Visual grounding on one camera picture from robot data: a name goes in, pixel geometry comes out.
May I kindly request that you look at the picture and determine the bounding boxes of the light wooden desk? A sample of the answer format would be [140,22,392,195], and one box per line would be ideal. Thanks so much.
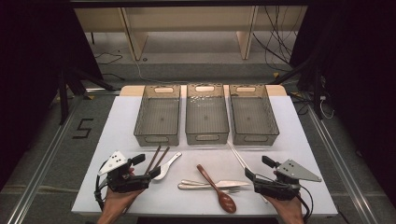
[74,6,307,62]

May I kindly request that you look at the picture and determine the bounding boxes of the right hand-held gripper black cable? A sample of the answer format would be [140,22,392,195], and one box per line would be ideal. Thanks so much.
[295,185,314,223]

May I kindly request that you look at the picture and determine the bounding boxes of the person's left hand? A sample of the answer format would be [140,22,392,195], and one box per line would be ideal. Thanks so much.
[102,187,147,216]

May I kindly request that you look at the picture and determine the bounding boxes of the thin white cable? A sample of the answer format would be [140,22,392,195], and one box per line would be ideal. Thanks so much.
[318,95,335,120]

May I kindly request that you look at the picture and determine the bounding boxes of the left hand-held gripper black cable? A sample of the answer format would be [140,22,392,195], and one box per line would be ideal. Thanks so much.
[93,161,109,210]

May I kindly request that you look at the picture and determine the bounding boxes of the dark curtain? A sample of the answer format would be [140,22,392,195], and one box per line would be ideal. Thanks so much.
[0,0,105,191]
[289,0,396,206]

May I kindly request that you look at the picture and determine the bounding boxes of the aluminium floor rail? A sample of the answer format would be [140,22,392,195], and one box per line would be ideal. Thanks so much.
[306,105,380,224]
[6,88,121,224]

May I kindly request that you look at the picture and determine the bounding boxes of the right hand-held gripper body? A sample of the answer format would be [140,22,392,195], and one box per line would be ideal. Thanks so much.
[252,159,322,202]

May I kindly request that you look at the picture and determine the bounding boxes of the black cable bundle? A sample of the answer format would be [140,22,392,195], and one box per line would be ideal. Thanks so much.
[251,6,301,73]

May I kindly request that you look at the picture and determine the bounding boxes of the grey transparent plastic bin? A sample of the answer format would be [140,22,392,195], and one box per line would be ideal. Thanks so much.
[134,84,181,147]
[228,83,280,147]
[185,83,231,146]

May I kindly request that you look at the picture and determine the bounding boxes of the white floor cable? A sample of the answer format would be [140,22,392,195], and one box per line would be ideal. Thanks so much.
[134,59,188,86]

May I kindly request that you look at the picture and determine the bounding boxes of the brown wooden spoon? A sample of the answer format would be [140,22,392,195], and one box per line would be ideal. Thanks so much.
[196,163,237,215]

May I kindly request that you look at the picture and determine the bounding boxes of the white ceramic spoon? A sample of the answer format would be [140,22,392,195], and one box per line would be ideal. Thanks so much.
[152,151,183,181]

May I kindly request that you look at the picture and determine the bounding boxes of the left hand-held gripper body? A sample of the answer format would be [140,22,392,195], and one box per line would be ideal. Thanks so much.
[97,151,152,194]

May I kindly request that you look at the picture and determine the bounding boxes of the person's right hand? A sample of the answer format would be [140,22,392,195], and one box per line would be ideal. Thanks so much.
[264,194,304,218]

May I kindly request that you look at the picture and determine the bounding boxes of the black metal stand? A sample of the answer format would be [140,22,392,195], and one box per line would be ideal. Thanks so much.
[57,66,117,125]
[270,55,325,120]

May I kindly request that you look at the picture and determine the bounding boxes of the black floor cable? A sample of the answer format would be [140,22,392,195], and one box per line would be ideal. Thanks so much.
[93,50,124,66]

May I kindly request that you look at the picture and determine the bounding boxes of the white table mat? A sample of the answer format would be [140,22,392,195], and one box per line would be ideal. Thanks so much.
[71,94,339,217]

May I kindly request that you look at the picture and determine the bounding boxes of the hand-held gripper black cable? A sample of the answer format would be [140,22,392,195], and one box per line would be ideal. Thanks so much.
[93,161,109,210]
[295,185,314,223]

